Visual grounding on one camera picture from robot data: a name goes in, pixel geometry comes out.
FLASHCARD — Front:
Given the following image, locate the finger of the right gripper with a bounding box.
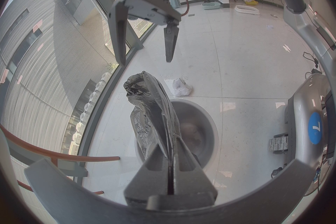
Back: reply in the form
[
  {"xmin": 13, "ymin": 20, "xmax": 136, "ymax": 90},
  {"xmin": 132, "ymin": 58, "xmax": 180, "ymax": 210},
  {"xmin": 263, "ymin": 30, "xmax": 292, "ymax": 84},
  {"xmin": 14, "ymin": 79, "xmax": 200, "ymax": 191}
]
[
  {"xmin": 163, "ymin": 22, "xmax": 180, "ymax": 63},
  {"xmin": 108, "ymin": 0, "xmax": 130, "ymax": 66}
]

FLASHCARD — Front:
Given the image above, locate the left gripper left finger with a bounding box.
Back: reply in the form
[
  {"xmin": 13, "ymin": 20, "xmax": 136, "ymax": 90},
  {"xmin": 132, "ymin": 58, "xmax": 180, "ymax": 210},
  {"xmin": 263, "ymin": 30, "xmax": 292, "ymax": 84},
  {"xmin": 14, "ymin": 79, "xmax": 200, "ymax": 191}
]
[{"xmin": 124, "ymin": 143, "xmax": 170, "ymax": 210}]

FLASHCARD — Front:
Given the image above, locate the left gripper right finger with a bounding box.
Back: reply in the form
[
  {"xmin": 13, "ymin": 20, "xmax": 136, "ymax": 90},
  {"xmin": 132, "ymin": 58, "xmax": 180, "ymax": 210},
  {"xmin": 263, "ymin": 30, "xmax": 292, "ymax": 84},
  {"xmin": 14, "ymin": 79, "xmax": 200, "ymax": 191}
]
[{"xmin": 173, "ymin": 137, "xmax": 219, "ymax": 203}]

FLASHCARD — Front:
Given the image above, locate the black plastic bag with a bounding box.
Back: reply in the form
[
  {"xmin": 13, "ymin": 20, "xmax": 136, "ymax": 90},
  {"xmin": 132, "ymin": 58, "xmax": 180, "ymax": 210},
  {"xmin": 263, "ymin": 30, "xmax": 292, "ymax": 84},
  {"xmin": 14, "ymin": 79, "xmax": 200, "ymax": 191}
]
[{"xmin": 123, "ymin": 71, "xmax": 182, "ymax": 159}]

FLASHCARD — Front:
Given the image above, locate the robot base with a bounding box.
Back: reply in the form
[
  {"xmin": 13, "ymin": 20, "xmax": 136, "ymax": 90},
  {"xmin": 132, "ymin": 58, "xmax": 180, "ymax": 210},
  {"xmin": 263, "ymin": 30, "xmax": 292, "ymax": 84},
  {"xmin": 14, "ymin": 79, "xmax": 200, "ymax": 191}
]
[{"xmin": 269, "ymin": 73, "xmax": 336, "ymax": 196}]

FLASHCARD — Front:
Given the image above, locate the white trash bin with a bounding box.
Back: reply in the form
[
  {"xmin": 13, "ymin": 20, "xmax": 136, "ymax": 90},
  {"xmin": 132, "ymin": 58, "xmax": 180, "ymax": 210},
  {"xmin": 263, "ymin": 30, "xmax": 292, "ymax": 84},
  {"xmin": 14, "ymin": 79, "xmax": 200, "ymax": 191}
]
[{"xmin": 134, "ymin": 98, "xmax": 219, "ymax": 169}]

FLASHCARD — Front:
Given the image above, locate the crumpled white paper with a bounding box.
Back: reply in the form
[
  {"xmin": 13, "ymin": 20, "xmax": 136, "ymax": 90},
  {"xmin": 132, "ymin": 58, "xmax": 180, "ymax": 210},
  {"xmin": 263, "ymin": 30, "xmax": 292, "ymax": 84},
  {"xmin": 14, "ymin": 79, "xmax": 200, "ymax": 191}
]
[{"xmin": 171, "ymin": 77, "xmax": 194, "ymax": 97}]

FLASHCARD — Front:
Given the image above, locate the pale green plastic basin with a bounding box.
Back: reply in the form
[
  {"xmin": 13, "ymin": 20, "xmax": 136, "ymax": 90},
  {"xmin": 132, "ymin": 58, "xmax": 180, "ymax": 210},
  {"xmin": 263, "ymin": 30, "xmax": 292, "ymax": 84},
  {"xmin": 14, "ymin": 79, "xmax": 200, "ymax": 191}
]
[{"xmin": 201, "ymin": 1, "xmax": 222, "ymax": 11}]

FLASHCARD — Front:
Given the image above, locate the white chair with wooden legs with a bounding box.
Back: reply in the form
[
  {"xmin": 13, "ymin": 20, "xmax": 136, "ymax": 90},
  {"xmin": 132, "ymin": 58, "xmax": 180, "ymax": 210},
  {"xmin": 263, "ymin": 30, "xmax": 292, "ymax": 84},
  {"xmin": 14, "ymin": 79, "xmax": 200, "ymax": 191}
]
[{"xmin": 0, "ymin": 123, "xmax": 120, "ymax": 195}]

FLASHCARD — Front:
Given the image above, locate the window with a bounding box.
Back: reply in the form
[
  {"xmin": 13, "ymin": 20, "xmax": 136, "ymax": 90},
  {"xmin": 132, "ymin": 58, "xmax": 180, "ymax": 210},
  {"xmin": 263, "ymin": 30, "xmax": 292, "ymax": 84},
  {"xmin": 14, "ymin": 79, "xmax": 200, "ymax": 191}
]
[{"xmin": 0, "ymin": 0, "xmax": 184, "ymax": 187}]

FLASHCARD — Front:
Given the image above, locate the black cable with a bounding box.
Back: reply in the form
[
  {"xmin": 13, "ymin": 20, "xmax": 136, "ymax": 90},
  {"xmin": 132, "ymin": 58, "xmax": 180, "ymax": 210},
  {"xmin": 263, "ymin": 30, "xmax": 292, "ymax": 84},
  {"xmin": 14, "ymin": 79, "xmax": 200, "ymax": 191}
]
[{"xmin": 303, "ymin": 52, "xmax": 323, "ymax": 75}]

